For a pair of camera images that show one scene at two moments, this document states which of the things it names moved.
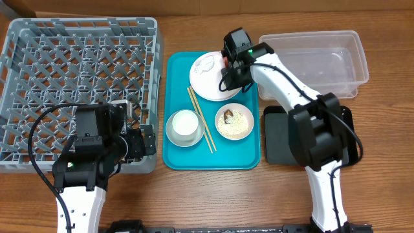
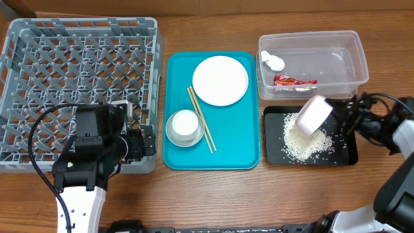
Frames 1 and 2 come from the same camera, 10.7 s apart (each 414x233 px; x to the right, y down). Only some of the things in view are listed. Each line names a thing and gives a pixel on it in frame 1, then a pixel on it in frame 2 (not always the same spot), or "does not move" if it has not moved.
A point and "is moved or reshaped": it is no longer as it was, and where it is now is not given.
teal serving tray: (231, 155) does not move
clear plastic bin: (332, 64) does not move
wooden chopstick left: (200, 121) does not move
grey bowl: (182, 140) does not move
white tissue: (204, 64) is moved or reshaped
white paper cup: (185, 122) does not move
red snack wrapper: (226, 61) is moved or reshaped
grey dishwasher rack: (48, 61) does not move
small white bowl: (235, 107) is moved or reshaped
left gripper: (139, 150) does not move
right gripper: (227, 68) → (350, 110)
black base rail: (136, 226) does not move
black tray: (278, 149) does not move
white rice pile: (238, 125) is moved or reshaped
